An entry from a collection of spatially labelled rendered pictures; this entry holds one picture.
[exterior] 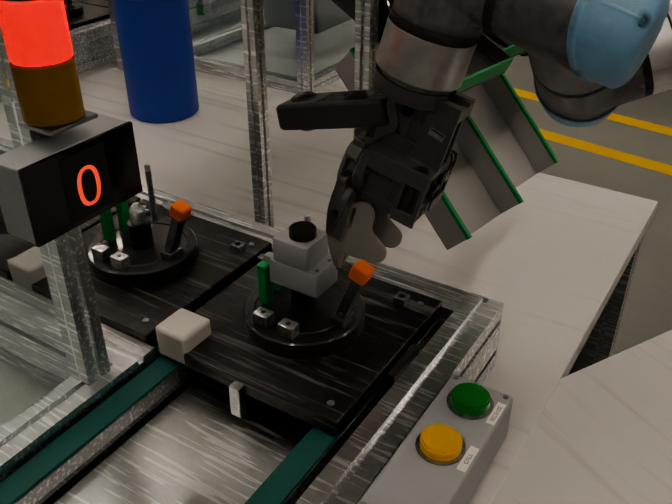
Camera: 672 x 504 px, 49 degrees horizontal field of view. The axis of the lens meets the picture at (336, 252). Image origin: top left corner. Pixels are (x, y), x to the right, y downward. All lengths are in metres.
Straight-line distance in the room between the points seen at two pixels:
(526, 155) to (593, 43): 0.66
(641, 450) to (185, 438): 0.51
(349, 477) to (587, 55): 0.42
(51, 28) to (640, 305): 2.35
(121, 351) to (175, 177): 0.64
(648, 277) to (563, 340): 1.85
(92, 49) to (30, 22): 1.49
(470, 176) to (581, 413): 0.35
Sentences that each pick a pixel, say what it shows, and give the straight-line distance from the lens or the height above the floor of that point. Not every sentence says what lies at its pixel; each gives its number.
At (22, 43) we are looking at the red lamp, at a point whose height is 1.33.
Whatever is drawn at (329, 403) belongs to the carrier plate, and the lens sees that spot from 0.76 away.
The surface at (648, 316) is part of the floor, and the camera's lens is 2.69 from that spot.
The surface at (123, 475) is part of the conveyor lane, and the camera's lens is 0.80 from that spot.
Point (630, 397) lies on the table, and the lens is 1.00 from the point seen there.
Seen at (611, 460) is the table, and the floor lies 0.86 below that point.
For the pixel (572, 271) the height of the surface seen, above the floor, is 0.86.
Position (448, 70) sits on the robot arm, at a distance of 0.61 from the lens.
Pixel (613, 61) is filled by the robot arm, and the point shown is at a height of 1.34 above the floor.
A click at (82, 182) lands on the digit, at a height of 1.21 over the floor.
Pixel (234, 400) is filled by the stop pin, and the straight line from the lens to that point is 0.80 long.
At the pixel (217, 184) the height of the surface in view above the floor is 0.86.
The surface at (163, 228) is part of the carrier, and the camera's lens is 1.03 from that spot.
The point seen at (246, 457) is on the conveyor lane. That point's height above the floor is 0.92.
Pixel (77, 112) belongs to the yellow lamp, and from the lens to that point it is 0.66.
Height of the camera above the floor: 1.50
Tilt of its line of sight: 32 degrees down
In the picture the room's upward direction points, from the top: straight up
